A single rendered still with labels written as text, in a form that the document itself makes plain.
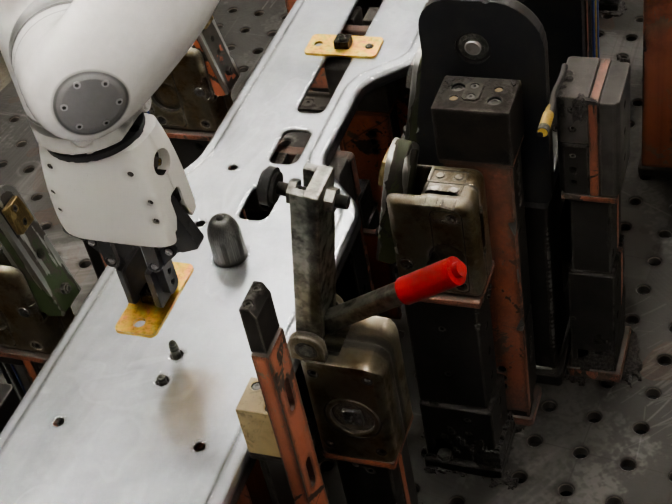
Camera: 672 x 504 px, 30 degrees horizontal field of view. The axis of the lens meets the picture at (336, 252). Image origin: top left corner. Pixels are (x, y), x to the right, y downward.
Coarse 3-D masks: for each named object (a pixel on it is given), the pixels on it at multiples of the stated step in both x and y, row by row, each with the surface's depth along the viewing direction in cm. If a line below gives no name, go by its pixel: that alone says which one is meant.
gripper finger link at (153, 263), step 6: (144, 246) 97; (144, 252) 97; (150, 252) 97; (156, 252) 97; (150, 258) 98; (156, 258) 97; (150, 264) 99; (156, 264) 98; (162, 264) 98; (156, 270) 99
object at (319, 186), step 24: (312, 168) 89; (264, 192) 89; (288, 192) 89; (312, 192) 87; (336, 192) 88; (312, 216) 88; (312, 240) 90; (312, 264) 91; (312, 288) 93; (312, 312) 95
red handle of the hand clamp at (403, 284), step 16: (416, 272) 91; (432, 272) 90; (448, 272) 89; (464, 272) 90; (384, 288) 94; (400, 288) 92; (416, 288) 91; (432, 288) 90; (448, 288) 90; (352, 304) 96; (368, 304) 94; (384, 304) 94; (400, 304) 93; (336, 320) 97; (352, 320) 96
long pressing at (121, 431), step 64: (320, 0) 147; (384, 0) 145; (320, 64) 137; (384, 64) 135; (256, 128) 130; (320, 128) 129; (192, 192) 124; (192, 256) 117; (256, 256) 116; (192, 320) 111; (64, 384) 107; (128, 384) 106; (192, 384) 105; (0, 448) 103; (64, 448) 102; (128, 448) 101; (192, 448) 100
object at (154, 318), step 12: (180, 264) 106; (180, 276) 104; (144, 288) 103; (180, 288) 103; (144, 300) 103; (168, 300) 103; (132, 312) 102; (144, 312) 102; (156, 312) 102; (168, 312) 102; (120, 324) 101; (132, 324) 101; (144, 324) 101; (156, 324) 101; (144, 336) 100
